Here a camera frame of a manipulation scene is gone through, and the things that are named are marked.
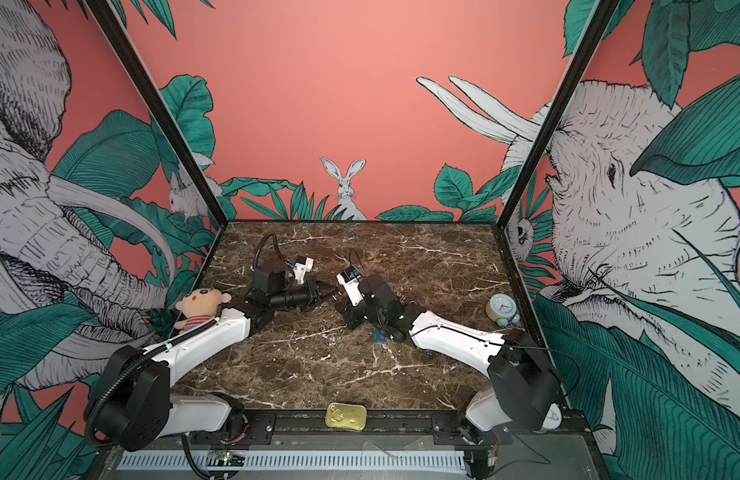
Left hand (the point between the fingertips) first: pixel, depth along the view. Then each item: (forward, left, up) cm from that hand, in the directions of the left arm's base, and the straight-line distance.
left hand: (340, 286), depth 78 cm
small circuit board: (-35, +28, -19) cm, 49 cm away
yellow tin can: (-28, -1, -15) cm, 32 cm away
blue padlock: (-7, -10, -18) cm, 22 cm away
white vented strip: (-36, +7, -20) cm, 42 cm away
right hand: (-3, +2, -3) cm, 5 cm away
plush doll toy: (+2, +43, -12) cm, 45 cm away
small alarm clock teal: (0, -49, -16) cm, 52 cm away
